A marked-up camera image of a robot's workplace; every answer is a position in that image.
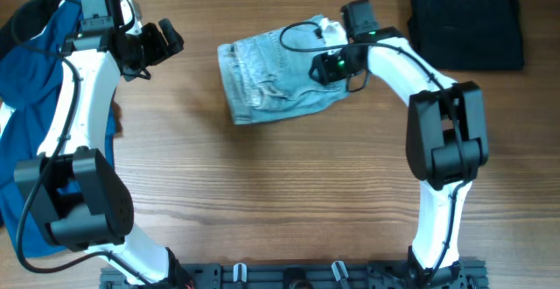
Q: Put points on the black garment at left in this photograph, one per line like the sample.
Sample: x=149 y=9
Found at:
x=31 y=18

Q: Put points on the light blue denim shorts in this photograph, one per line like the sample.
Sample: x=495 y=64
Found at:
x=265 y=77

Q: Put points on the dark blue t-shirt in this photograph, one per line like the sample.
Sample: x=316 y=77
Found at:
x=30 y=84

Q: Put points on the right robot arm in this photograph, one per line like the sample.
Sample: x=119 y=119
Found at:
x=446 y=138

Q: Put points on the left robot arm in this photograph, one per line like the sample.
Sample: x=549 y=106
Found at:
x=70 y=189

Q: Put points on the folded black garment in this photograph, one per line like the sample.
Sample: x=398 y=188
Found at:
x=473 y=35

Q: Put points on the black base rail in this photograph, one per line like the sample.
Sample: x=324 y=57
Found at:
x=293 y=276

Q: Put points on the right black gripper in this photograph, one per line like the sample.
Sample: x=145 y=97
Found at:
x=321 y=67

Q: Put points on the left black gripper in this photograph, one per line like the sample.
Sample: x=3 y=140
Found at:
x=161 y=52

